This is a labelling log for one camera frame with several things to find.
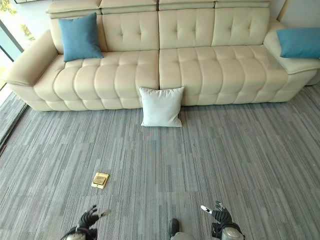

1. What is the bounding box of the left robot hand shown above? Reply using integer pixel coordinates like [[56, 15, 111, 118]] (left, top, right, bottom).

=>
[[77, 204, 112, 229]]

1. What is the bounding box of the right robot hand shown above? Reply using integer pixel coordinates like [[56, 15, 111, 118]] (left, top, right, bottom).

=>
[[200, 200, 234, 228]]

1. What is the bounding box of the cream leather sofa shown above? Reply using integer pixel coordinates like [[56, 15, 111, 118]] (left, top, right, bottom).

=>
[[0, 0, 320, 112]]

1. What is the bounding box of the brass floor socket plate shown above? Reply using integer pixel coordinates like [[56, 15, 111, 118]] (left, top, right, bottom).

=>
[[90, 172, 110, 188]]

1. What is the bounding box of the dark robot foot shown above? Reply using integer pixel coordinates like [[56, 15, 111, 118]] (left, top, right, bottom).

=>
[[168, 218, 180, 236]]

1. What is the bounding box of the white square cushion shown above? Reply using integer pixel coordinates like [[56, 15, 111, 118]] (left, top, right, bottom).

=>
[[138, 86, 185, 128]]

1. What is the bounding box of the blue square cushion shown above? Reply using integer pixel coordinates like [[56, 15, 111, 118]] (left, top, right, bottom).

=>
[[57, 12, 105, 63], [276, 27, 320, 60]]

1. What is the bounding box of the dark window frame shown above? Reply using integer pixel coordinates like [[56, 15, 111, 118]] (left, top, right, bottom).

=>
[[0, 18, 24, 62]]

